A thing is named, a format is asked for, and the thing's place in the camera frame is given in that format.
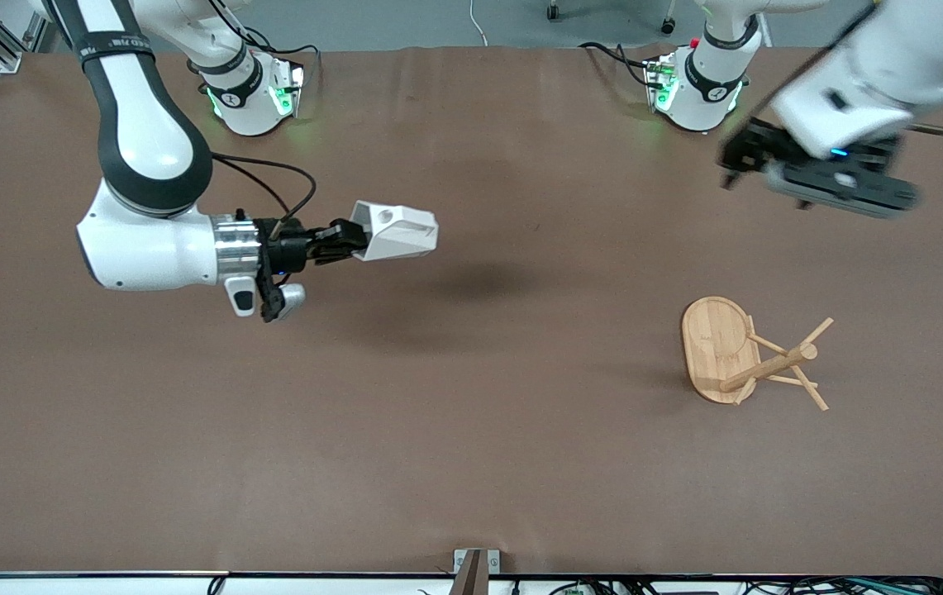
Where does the white faceted cup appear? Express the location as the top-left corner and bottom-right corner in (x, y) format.
(351, 200), (440, 262)

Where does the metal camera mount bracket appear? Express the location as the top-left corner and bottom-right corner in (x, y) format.
(453, 549), (502, 595)

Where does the black arm base cable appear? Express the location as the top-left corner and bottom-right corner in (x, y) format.
(207, 0), (321, 88)
(579, 41), (662, 90)

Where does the black left arm base cable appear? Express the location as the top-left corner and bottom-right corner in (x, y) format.
(579, 41), (662, 90)

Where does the wooden cup rack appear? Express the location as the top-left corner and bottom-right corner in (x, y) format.
(680, 296), (836, 412)

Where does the black right arm base cable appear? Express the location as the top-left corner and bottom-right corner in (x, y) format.
(207, 0), (321, 88)

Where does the cable bundle under table edge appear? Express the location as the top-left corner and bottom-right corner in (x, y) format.
(545, 576), (943, 595)

